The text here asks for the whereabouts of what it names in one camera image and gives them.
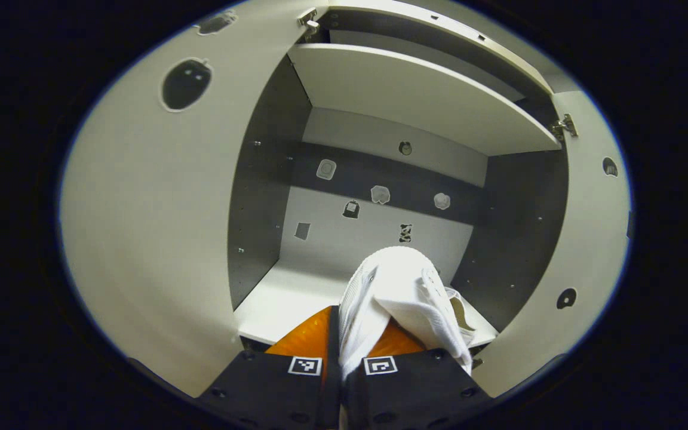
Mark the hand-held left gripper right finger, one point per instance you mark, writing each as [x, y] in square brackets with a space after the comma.
[421, 394]

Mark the white cabinet door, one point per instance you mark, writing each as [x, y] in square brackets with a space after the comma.
[583, 239]
[159, 209]

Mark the white shoe cabinet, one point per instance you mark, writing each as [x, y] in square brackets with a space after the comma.
[415, 101]

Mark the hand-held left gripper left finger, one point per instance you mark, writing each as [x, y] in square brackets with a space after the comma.
[272, 394]

